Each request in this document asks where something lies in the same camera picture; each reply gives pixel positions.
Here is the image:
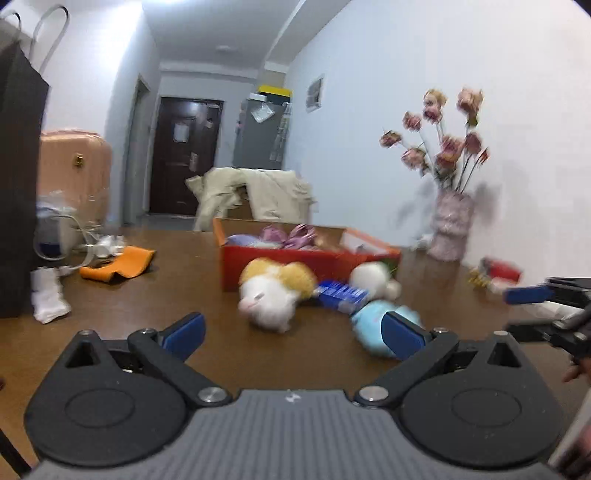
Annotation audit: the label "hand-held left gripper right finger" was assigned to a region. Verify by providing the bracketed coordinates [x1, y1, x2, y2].
[353, 311, 539, 409]

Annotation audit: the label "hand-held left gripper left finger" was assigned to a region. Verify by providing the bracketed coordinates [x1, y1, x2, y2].
[57, 311, 232, 408]

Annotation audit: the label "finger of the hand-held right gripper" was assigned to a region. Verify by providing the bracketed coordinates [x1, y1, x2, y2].
[505, 320, 555, 344]
[504, 277, 591, 306]

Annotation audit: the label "light blue plush toy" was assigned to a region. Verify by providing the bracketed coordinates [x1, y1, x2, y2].
[349, 299, 424, 361]

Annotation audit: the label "red cardboard box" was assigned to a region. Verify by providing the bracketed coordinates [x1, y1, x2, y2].
[212, 218, 402, 293]

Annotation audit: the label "yellow and white hamster plush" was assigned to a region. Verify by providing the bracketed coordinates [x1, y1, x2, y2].
[237, 258, 319, 333]

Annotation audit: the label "lavender fabric pouch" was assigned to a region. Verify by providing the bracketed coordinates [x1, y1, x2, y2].
[226, 233, 264, 249]

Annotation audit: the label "purple satin bow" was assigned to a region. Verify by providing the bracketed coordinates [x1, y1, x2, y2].
[261, 224, 320, 250]

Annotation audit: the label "white plush toy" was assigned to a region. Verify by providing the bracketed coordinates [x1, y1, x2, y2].
[348, 261, 403, 301]

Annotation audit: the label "blue tissue packet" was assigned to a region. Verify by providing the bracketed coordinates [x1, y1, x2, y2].
[314, 279, 370, 314]

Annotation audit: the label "orange cloth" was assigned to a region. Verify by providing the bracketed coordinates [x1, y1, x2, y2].
[79, 246, 157, 280]

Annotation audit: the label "pink textured vase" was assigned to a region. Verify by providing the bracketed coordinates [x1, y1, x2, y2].
[427, 191, 476, 263]

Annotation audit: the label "white crumpled sock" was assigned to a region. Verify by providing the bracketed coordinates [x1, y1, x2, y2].
[30, 267, 73, 324]

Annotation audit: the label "beige coat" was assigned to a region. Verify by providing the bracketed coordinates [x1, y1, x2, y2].
[185, 167, 319, 233]

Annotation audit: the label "dried pink roses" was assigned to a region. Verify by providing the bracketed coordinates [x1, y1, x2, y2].
[379, 87, 491, 195]

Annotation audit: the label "blue and white packet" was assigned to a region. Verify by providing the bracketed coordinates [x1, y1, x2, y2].
[36, 203, 79, 262]

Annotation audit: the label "dark brown door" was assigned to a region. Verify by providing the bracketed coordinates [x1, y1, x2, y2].
[148, 96, 225, 216]

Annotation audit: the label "pink suitcase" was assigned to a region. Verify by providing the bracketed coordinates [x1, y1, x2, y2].
[37, 129, 113, 246]

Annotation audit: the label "grey cabinet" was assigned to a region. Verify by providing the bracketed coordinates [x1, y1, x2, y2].
[232, 97, 292, 171]

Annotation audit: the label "black paper bag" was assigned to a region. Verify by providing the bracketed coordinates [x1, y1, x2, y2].
[0, 4, 70, 319]

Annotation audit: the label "yellow box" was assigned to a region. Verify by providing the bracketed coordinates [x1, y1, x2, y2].
[257, 84, 294, 103]

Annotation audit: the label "white charger with cable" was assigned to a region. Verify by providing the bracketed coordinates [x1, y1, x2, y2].
[34, 212, 126, 274]

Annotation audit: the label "grey door frame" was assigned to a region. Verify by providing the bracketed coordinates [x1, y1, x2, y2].
[124, 76, 153, 227]

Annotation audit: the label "wall picture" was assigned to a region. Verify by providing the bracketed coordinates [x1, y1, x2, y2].
[306, 74, 325, 113]

